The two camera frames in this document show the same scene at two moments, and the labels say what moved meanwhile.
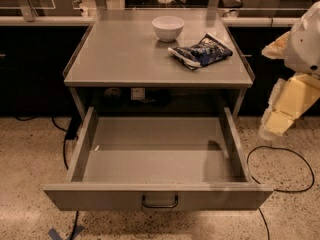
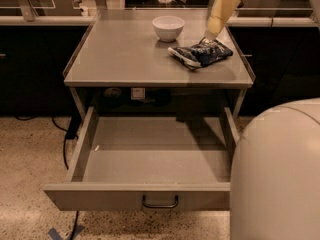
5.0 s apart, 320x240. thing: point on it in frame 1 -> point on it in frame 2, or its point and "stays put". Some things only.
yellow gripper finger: [289, 98] -> [225, 3]
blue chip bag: [210, 48] stays put
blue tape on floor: [54, 234] stays put
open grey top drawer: [121, 160] stays put
